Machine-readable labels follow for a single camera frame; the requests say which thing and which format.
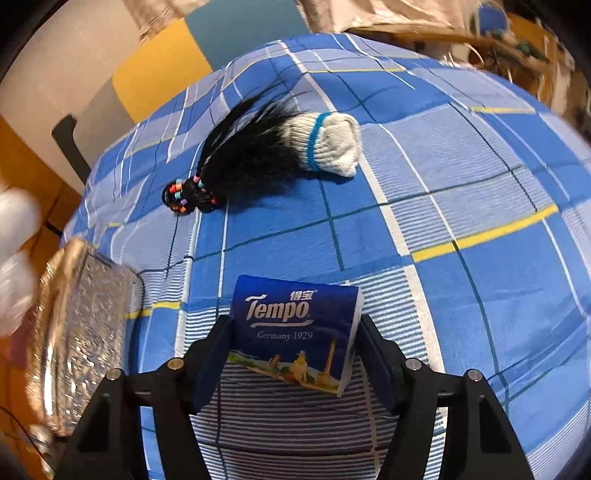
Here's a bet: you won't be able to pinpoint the blue tissue packet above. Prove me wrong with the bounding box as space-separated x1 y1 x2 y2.
228 275 364 398

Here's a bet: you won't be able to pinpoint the black rolled mat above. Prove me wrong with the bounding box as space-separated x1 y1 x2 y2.
52 114 92 183

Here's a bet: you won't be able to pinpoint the beige cloth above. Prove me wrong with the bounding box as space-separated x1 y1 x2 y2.
295 0 467 35

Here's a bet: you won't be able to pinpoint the person's left hand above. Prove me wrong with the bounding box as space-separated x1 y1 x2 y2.
0 188 43 337

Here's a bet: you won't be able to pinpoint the embossed metal tin lid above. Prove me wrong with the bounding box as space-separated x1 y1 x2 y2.
25 237 141 437

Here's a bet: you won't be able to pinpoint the blue plaid bed sheet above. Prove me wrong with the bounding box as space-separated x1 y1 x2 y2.
60 33 591 480

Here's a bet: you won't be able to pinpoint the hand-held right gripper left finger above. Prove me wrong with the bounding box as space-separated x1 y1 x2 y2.
55 315 234 480

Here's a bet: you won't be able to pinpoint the black hair piece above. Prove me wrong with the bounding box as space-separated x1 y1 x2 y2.
161 90 315 215

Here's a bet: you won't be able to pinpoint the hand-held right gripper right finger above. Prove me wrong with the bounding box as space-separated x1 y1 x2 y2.
359 314 532 480

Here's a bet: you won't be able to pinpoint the orange wooden cabinet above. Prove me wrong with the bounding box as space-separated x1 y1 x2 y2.
0 115 84 480

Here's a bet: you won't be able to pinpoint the white rolled knit gloves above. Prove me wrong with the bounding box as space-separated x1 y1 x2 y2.
281 112 362 177

